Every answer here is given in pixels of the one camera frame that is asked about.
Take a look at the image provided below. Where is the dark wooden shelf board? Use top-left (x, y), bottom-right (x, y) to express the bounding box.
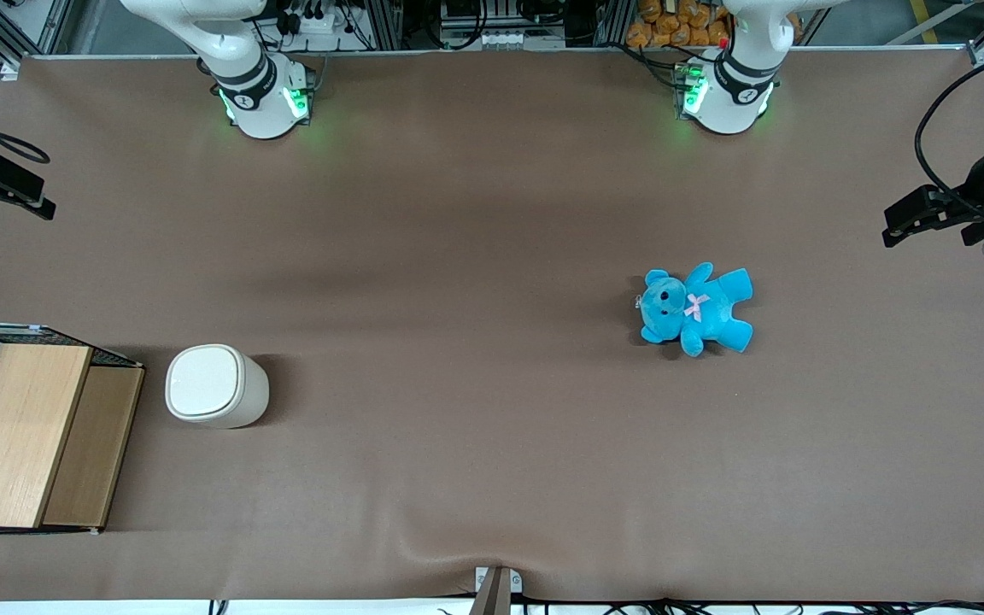
top-left (41, 365), bottom-right (146, 529)

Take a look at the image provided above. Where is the aluminium frame with grey bracket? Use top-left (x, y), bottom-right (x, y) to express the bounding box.
top-left (0, 0), bottom-right (67, 80)

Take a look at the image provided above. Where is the white terminal block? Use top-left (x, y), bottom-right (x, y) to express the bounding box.
top-left (440, 27), bottom-right (567, 51)

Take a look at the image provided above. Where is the white trash can lid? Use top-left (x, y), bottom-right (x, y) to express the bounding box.
top-left (166, 344), bottom-right (246, 422)

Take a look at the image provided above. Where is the brown table cover mat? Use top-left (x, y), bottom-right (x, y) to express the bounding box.
top-left (0, 47), bottom-right (984, 603)

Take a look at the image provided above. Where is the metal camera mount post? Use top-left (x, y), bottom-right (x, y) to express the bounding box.
top-left (469, 565), bottom-right (524, 615)

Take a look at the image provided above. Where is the white power strip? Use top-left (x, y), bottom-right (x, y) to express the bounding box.
top-left (284, 5), bottom-right (359, 40)

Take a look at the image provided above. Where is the light wooden shelf board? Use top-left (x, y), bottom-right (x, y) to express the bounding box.
top-left (0, 343), bottom-right (94, 530)

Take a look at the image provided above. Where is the black left wrist camera cable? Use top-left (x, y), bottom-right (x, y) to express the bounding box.
top-left (914, 47), bottom-right (984, 214)

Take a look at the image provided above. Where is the blue teddy bear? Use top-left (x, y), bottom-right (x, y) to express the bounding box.
top-left (635, 261), bottom-right (755, 359)

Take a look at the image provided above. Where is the orange plush toy pile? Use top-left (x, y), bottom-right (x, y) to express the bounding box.
top-left (625, 0), bottom-right (803, 50)

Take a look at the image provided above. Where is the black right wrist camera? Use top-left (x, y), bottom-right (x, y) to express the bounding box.
top-left (0, 151), bottom-right (47, 204)

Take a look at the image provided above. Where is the white trash can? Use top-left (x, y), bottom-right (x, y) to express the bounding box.
top-left (165, 343), bottom-right (272, 431)

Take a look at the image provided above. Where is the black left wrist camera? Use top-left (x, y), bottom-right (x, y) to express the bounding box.
top-left (884, 184), bottom-right (948, 228)

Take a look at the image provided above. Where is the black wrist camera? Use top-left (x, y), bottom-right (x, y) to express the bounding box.
top-left (0, 151), bottom-right (47, 204)
top-left (884, 184), bottom-right (948, 228)

